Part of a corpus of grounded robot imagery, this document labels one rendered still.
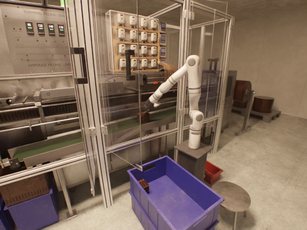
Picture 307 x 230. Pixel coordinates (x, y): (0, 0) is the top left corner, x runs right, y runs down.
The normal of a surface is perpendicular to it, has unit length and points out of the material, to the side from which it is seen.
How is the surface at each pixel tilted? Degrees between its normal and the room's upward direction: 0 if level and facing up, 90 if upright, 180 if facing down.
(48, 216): 90
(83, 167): 90
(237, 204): 0
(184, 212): 0
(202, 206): 90
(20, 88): 90
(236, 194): 0
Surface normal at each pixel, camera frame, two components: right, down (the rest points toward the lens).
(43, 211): 0.56, 0.26
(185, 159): -0.74, 0.21
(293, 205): 0.00, -0.95
